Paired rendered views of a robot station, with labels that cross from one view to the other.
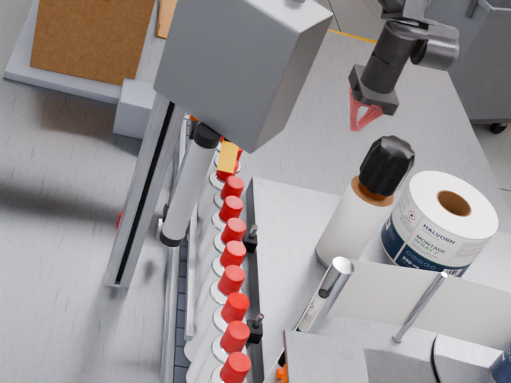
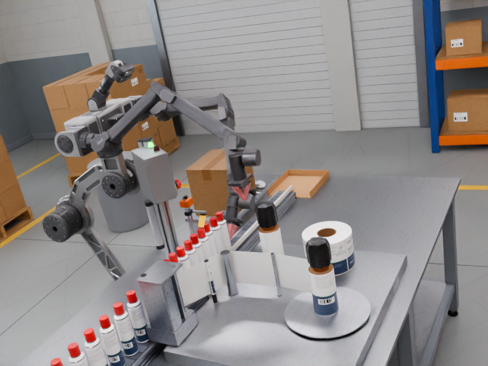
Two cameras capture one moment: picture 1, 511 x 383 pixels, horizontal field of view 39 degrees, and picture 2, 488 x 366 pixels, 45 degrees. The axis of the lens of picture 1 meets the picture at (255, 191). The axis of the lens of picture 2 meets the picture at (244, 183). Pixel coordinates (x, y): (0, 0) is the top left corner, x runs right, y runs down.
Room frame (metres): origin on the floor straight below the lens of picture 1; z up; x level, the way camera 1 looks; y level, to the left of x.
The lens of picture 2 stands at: (-0.33, -1.78, 2.14)
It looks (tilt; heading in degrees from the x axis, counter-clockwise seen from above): 22 degrees down; 49
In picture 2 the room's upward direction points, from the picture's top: 11 degrees counter-clockwise
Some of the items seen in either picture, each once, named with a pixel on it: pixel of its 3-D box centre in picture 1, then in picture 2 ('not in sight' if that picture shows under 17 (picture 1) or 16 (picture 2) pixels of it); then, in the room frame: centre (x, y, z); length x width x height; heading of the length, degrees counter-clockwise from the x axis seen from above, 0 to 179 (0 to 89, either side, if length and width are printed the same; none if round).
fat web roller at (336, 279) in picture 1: (322, 301); (229, 272); (0.90, -0.18, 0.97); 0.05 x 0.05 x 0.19
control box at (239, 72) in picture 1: (240, 52); (154, 173); (0.85, 0.09, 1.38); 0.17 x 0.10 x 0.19; 73
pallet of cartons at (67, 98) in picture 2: not in sight; (115, 120); (3.00, 4.04, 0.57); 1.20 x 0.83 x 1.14; 24
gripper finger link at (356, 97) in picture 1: (363, 105); (243, 189); (1.11, -0.11, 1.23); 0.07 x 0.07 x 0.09; 19
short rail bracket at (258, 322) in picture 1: (240, 334); not in sight; (0.83, -0.07, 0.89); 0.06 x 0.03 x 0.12; 108
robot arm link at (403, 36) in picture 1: (399, 43); (237, 160); (1.10, -0.12, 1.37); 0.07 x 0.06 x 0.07; 113
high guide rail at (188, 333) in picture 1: (196, 130); (231, 223); (1.24, 0.16, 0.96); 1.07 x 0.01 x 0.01; 18
